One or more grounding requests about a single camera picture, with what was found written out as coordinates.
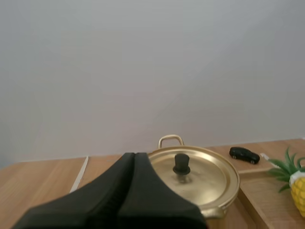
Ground gold lid with black knob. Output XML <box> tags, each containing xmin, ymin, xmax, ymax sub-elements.
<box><xmin>147</xmin><ymin>146</ymin><xmax>240</xmax><ymax>207</ymax></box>

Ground yellow toy pineapple green crown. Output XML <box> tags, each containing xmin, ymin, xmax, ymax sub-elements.
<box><xmin>266</xmin><ymin>146</ymin><xmax>305</xmax><ymax>218</ymax></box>

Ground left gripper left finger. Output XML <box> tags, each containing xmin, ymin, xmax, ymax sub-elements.
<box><xmin>10</xmin><ymin>152</ymin><xmax>136</xmax><ymax>229</ymax></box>

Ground small grey toy car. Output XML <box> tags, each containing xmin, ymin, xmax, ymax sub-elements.
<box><xmin>229</xmin><ymin>146</ymin><xmax>260</xmax><ymax>165</ymax></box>

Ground shallow wooden tray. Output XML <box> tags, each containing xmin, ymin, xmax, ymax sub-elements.
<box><xmin>237</xmin><ymin>167</ymin><xmax>305</xmax><ymax>229</ymax></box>

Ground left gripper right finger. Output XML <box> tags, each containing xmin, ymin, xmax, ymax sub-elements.
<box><xmin>116</xmin><ymin>152</ymin><xmax>207</xmax><ymax>229</ymax></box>

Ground gold pot with two handles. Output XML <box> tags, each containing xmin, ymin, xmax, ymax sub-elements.
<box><xmin>157</xmin><ymin>134</ymin><xmax>241</xmax><ymax>219</ymax></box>

